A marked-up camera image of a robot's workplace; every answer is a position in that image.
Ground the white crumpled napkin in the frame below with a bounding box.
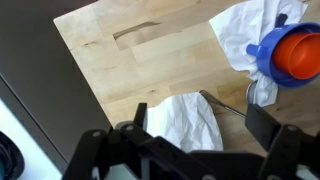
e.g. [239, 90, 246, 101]
[146, 92, 223, 152]

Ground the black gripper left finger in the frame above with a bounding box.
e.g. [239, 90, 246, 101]
[133, 103, 147, 129]

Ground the orange plastic cup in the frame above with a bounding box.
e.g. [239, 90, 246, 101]
[272, 33, 320, 80]

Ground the white crumpled paper towel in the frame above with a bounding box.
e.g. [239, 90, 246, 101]
[209, 0, 308, 107]

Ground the blue plastic funnel bowl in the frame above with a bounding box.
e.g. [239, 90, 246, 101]
[246, 22, 320, 88]

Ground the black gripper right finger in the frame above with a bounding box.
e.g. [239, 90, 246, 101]
[245, 104, 281, 151]

